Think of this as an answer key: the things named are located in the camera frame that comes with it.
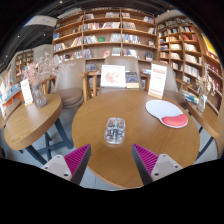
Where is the wide wooden bookshelf unit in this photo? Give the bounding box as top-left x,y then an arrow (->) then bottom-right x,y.
51,7 -> 158,73

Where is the book display table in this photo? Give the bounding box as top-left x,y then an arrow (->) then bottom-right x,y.
0,68 -> 26,108

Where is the white framed red drawing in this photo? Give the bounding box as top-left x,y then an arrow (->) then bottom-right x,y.
100,64 -> 127,89

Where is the dark cover book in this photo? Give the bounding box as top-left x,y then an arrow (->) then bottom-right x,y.
125,71 -> 140,90

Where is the small white table sign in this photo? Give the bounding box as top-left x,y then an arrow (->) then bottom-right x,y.
19,78 -> 34,107

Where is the white hanging ceiling sign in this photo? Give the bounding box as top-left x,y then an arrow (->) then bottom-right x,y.
23,14 -> 58,28

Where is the tall wooden bookshelf unit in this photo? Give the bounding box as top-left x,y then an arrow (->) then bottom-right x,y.
156,16 -> 224,111

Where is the glass vase with dried flowers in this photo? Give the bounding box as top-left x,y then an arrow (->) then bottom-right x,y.
195,64 -> 218,113

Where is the glass vase with pink flowers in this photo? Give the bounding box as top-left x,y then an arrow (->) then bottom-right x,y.
22,51 -> 64,109

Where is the white sign on wooden stand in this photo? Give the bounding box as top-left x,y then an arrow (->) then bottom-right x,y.
147,63 -> 168,100

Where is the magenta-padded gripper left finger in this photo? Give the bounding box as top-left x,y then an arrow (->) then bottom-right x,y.
41,143 -> 92,185

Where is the small distant wooden bookshelf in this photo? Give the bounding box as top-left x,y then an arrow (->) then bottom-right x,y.
14,48 -> 35,83

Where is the round wooden side table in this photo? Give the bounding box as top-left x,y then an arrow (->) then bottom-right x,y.
3,93 -> 75,166
0,99 -> 23,129
185,99 -> 224,161

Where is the beige armchair with wooden arms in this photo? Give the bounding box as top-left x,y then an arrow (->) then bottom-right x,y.
78,55 -> 151,96

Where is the stack of colourful books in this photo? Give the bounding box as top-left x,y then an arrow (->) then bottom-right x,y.
181,89 -> 200,105

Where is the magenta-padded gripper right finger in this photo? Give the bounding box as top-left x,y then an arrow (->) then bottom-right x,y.
130,143 -> 184,186

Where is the transparent computer mouse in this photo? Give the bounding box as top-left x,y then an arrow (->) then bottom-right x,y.
103,116 -> 127,145

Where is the white mouse pad, red rest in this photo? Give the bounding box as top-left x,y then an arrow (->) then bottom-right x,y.
144,99 -> 189,129

